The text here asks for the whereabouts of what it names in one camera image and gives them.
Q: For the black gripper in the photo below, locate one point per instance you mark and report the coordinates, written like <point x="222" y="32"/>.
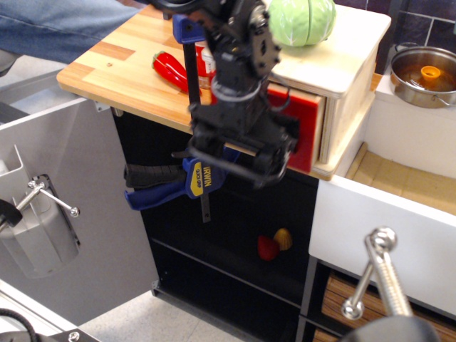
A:
<point x="250" y="125"/>

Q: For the black metal drawer handle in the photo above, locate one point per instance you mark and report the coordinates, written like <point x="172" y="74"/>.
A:
<point x="259" y="180"/>

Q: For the red front wooden drawer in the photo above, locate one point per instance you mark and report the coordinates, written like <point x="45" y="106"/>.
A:
<point x="306" y="112"/>

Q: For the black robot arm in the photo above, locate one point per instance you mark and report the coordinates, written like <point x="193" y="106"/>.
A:
<point x="238" y="36"/>

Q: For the plywood box housing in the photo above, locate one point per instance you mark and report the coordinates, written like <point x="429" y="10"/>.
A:
<point x="341" y="70"/>

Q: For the yellow toy fruit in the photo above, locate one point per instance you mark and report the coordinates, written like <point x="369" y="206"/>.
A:
<point x="284" y="239"/>

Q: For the red toy strawberry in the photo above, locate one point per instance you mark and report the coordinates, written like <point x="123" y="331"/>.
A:
<point x="267" y="248"/>

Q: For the red toy pepper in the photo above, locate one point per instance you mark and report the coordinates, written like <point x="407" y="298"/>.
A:
<point x="170" y="69"/>

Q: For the black cabinet shelf unit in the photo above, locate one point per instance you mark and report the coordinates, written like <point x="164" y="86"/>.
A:
<point x="214" y="267"/>

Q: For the green toy cabbage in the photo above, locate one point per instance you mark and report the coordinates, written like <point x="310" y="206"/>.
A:
<point x="299" y="23"/>

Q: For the white toy sink unit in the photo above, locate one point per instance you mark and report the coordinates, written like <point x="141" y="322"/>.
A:
<point x="347" y="211"/>

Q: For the steel clamp screw right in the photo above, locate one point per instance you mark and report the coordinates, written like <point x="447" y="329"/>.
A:
<point x="379" y="245"/>

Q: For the grey cabinet door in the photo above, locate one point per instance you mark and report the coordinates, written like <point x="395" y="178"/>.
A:
<point x="79" y="250"/>

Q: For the steel cooking pot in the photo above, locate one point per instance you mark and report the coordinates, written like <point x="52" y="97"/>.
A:
<point x="407" y="83"/>

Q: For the orange toy in pot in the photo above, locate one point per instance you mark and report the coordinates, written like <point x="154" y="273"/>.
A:
<point x="430" y="73"/>

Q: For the blue jeans leg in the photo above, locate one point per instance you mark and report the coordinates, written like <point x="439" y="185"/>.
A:
<point x="59" y="31"/>

